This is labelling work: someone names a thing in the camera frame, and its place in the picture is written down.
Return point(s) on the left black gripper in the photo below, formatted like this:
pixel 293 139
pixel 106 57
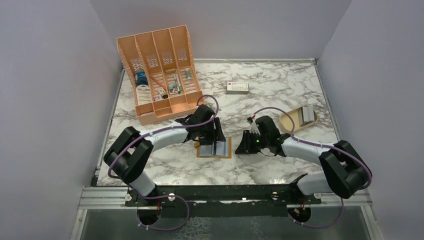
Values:
pixel 216 135

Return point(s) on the white small card box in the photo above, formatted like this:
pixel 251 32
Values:
pixel 237 88

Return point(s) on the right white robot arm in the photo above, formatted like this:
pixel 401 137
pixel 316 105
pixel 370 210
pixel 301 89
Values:
pixel 343 174

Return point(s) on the beige oval tray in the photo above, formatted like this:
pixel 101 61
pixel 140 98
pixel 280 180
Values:
pixel 293 120

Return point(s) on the stack of grey cards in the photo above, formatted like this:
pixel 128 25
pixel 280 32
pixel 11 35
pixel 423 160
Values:
pixel 306 115

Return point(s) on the green white marker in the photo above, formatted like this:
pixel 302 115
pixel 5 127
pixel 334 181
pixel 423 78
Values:
pixel 188 74

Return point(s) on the metal binder clip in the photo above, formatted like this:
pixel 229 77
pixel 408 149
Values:
pixel 172 86

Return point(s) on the white label sheet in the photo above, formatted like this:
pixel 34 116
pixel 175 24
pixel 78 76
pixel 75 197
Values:
pixel 143 94

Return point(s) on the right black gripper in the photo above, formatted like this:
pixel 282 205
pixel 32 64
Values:
pixel 245 146

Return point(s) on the aluminium frame rail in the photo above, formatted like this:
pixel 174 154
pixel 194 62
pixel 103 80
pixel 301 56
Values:
pixel 113 198

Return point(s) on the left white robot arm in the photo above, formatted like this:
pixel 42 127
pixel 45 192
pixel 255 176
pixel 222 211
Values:
pixel 129 154

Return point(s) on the red pencil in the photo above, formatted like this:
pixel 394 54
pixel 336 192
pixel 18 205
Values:
pixel 159 83

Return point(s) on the grey credit card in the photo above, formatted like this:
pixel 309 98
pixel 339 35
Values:
pixel 222 148
pixel 205 151

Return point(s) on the peach plastic desk organizer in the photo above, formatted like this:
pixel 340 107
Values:
pixel 154 52

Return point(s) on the yellow leather card holder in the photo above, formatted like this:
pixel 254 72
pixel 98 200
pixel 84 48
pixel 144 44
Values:
pixel 197 144

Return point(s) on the small brown eraser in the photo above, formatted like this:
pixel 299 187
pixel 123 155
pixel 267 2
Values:
pixel 170 71

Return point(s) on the black mounting base bar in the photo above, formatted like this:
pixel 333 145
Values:
pixel 215 201

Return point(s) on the blue tape roll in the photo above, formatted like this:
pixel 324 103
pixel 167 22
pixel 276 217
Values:
pixel 141 78

